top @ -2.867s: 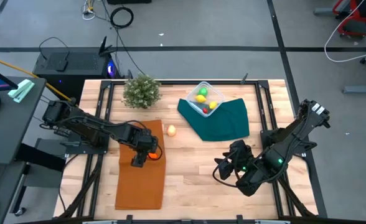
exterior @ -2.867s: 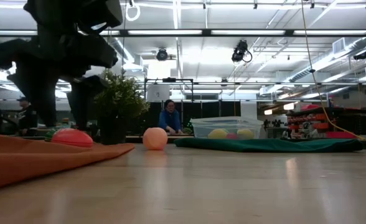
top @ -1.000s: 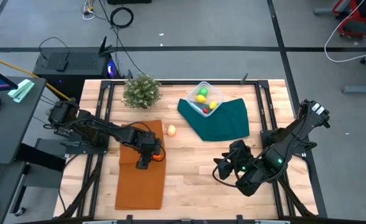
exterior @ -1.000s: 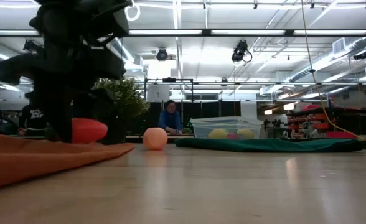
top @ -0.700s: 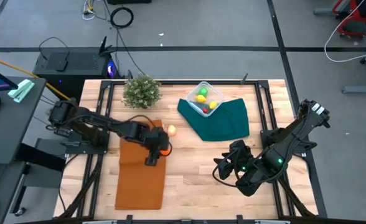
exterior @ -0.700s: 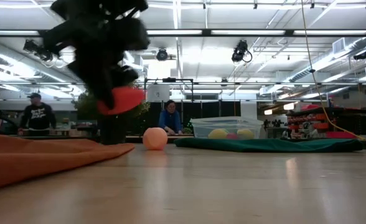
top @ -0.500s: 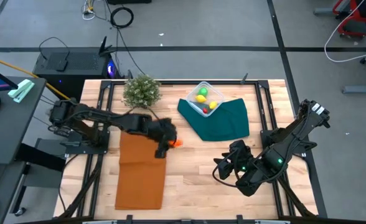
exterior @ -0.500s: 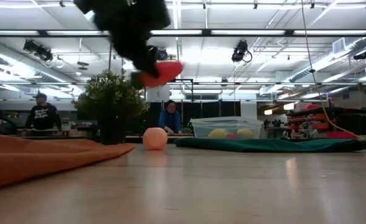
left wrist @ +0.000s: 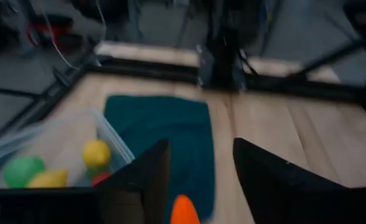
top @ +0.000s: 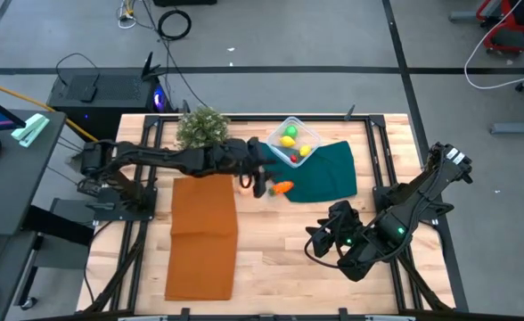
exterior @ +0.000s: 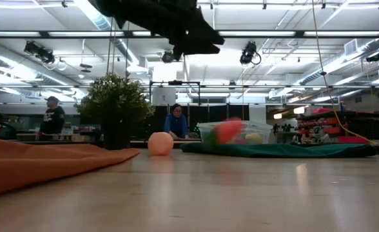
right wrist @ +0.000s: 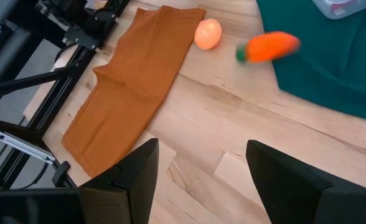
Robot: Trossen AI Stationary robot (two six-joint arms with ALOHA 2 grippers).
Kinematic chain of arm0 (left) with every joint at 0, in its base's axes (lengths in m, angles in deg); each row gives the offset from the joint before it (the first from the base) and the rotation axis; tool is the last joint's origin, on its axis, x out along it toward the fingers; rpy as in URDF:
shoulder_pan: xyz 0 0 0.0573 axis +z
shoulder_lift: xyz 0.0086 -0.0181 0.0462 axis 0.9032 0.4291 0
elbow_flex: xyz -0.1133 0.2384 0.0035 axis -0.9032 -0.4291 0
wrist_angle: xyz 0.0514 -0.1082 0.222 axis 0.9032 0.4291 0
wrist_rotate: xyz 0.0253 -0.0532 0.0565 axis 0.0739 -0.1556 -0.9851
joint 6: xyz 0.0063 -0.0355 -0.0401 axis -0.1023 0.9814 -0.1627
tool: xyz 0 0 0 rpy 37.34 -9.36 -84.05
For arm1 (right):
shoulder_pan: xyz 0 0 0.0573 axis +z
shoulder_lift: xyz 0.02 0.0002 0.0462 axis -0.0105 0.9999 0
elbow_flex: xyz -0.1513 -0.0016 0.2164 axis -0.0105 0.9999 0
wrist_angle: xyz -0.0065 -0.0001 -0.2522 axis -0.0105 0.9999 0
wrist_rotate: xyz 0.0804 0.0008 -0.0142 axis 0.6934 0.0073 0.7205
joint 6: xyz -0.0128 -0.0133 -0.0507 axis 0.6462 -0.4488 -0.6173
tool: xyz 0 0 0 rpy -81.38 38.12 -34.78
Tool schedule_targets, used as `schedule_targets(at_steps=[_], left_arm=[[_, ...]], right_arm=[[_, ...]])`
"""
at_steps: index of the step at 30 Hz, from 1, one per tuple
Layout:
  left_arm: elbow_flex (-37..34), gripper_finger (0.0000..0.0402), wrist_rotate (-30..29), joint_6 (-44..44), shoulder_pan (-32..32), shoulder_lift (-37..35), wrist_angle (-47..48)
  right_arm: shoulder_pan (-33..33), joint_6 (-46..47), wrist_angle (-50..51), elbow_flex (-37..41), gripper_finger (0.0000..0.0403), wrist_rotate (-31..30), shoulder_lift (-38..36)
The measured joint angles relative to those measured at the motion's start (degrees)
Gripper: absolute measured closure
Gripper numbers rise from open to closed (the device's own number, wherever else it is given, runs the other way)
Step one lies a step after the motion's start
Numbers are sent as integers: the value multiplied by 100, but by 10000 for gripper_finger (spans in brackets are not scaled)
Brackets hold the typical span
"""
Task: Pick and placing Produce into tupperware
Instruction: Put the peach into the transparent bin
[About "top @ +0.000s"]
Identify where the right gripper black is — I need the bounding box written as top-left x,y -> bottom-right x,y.
329,200 -> 364,251

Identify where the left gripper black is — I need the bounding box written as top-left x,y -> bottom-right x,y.
225,136 -> 278,192

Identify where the orange toy carrot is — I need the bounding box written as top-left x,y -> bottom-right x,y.
269,179 -> 296,198

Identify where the clear plastic tupperware container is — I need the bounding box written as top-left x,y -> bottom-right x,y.
266,116 -> 323,169

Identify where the dark green cloth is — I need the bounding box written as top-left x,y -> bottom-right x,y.
259,140 -> 358,204

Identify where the small bushy potted plant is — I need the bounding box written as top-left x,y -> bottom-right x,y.
176,105 -> 230,151

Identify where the orange-brown cloth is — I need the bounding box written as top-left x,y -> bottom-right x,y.
164,174 -> 240,301

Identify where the black wifi antenna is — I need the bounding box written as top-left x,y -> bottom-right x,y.
141,51 -> 168,81

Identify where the black computer tower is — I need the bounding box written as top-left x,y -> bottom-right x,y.
46,66 -> 174,135

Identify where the grey metal bar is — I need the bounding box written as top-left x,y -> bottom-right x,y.
489,119 -> 524,136

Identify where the small black external drive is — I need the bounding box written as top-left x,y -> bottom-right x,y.
78,84 -> 99,103

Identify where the mint green stapler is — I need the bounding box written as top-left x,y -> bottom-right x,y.
10,112 -> 51,149

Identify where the red and black chair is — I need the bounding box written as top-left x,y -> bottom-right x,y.
475,0 -> 524,54

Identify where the dark grey desk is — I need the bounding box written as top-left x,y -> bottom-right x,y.
0,109 -> 94,321

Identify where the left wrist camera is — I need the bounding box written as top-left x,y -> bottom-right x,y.
251,171 -> 268,200

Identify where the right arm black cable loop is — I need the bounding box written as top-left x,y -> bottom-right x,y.
304,238 -> 341,270

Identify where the black aluminium table frame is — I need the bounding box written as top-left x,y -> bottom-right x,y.
83,113 -> 471,321

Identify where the coiled black cable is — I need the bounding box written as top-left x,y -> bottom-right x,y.
157,9 -> 192,42

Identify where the long white cable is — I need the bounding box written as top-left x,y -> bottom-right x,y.
463,0 -> 524,90

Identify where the white cable bundle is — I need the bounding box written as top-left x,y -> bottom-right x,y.
117,0 -> 141,30

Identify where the yellow cable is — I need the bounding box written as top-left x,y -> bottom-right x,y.
0,77 -> 94,142

